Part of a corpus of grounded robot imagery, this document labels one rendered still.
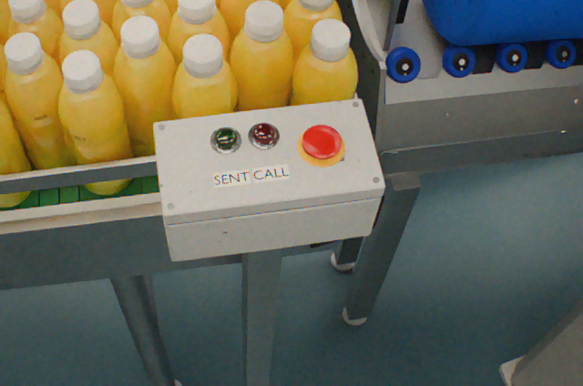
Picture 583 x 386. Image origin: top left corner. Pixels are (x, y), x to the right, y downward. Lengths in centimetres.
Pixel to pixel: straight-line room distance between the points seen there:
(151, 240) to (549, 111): 57
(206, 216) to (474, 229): 136
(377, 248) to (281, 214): 75
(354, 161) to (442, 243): 125
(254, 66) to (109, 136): 17
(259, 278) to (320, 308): 93
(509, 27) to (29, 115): 54
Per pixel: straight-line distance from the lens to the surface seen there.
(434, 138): 107
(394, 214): 135
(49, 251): 99
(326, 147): 71
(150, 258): 103
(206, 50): 79
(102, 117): 82
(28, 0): 87
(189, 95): 81
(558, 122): 114
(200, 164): 72
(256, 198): 70
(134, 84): 83
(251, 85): 86
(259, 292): 96
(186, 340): 181
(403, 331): 185
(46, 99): 85
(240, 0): 88
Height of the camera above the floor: 171
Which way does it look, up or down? 58 degrees down
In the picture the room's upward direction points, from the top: 6 degrees clockwise
